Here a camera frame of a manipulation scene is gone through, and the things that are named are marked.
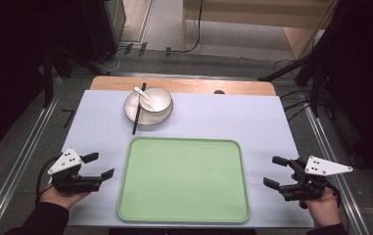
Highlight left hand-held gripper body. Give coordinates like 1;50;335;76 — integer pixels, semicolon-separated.
47;148;104;194

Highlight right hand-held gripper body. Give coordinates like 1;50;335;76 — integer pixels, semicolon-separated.
279;155;354;202

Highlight person's left hand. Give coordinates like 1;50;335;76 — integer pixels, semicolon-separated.
39;183;91;211

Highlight person's right hand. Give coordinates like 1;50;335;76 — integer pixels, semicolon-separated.
290;173;342;230

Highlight white plate with dark rim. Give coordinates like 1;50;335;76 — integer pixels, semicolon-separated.
123;90;174;126

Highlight black chopsticks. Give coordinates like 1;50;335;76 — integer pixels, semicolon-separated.
131;82;148;136

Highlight pale blue table mat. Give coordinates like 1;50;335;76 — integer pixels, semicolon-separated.
61;89;316;229

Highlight green plastic tray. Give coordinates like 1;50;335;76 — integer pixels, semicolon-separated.
117;136;252;224

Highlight white ceramic spoon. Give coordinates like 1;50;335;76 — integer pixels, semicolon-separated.
133;86;157;112

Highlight white ceramic bowl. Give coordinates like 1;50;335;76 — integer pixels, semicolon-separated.
138;86;174;120

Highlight black tripod stand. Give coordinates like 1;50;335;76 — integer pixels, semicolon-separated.
256;48;327;118
41;43;112;110

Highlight dark curtain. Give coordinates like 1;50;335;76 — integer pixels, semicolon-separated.
0;0;87;161
310;0;373;184

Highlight black cabinet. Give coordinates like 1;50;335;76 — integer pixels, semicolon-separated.
81;0;127;64

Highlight light wooden furniture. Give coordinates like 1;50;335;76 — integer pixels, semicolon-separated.
181;0;340;61

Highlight aluminium floor rail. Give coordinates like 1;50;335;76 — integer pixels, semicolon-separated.
0;76;65;235
300;85;372;235

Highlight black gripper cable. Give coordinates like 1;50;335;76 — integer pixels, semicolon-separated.
35;155;62;206

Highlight bundle of black floor cables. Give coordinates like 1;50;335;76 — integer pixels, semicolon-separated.
278;88;314;123

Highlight white floor cable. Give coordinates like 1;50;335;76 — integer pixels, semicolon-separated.
96;47;124;73

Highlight black hanging cable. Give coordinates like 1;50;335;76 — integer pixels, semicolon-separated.
165;0;205;55

